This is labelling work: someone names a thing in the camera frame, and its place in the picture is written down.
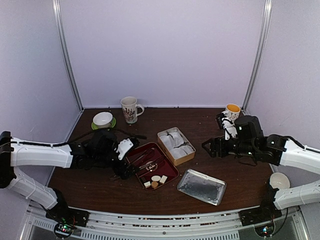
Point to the white bowl near right base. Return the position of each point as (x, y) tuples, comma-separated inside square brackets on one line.
[(279, 181)]

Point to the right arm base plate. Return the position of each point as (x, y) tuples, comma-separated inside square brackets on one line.
[(258, 215)]

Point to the white square chocolate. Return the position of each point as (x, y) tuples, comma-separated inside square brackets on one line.
[(147, 184)]

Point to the black tongs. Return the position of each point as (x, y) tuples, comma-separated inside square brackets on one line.
[(145, 160)]

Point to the white rectangular chocolate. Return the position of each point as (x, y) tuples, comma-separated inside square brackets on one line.
[(163, 179)]

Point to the beige illustrated tin lid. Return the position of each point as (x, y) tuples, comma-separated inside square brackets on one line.
[(202, 187)]

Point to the front aluminium rail frame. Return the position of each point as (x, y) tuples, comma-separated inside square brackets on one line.
[(225, 225)]

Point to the white mug yellow interior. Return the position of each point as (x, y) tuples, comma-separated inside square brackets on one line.
[(232, 111)]

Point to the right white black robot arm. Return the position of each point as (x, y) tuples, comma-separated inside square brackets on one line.
[(276, 150)]

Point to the dark red lacquer tray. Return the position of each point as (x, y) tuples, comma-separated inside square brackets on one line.
[(166, 167)]

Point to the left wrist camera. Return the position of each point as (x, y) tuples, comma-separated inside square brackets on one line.
[(126, 146)]

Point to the beige chocolate tin box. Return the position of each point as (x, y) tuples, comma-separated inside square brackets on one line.
[(176, 146)]

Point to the white paper cup liner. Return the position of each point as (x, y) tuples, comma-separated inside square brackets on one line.
[(187, 148), (177, 153), (176, 135), (167, 138)]

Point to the green saucer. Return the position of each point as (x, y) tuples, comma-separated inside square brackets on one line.
[(111, 124)]

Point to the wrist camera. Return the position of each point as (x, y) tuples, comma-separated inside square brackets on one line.
[(226, 124), (126, 146)]

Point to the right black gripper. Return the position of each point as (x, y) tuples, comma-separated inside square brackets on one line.
[(215, 142)]

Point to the tall floral beige mug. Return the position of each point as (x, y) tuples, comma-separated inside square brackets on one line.
[(131, 109)]

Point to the aluminium frame post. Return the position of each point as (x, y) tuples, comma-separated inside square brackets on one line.
[(263, 35), (66, 57)]

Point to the left aluminium frame post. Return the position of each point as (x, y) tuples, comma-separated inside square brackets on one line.
[(66, 57)]

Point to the white round chocolate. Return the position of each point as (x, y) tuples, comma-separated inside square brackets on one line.
[(156, 178)]

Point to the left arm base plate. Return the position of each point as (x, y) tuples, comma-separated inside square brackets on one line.
[(73, 217)]

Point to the brown round chocolate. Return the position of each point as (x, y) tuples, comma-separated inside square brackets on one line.
[(154, 184)]

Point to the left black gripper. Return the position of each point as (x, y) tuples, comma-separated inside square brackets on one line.
[(127, 173)]

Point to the white teacup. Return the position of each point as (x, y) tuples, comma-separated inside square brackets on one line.
[(103, 120)]

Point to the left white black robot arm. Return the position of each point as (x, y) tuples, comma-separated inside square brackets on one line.
[(15, 152)]

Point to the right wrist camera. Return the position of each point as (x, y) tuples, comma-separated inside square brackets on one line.
[(226, 124)]

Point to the right aluminium frame post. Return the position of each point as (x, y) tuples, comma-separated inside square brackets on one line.
[(263, 35)]

